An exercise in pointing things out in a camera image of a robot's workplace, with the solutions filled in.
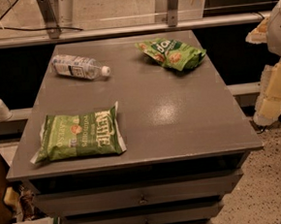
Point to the clear plastic water bottle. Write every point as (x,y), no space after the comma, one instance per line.
(79,67)

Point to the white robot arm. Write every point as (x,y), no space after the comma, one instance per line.
(273,33)

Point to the metal frame rail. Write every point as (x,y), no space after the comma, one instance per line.
(44,22)

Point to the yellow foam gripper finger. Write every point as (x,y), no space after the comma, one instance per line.
(268,106)
(258,35)

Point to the grey drawer cabinet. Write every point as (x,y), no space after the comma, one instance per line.
(185,134)

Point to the green Kettle chips bag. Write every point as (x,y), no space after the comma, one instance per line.
(86,134)

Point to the green rice chip bag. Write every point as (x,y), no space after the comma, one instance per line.
(172,53)

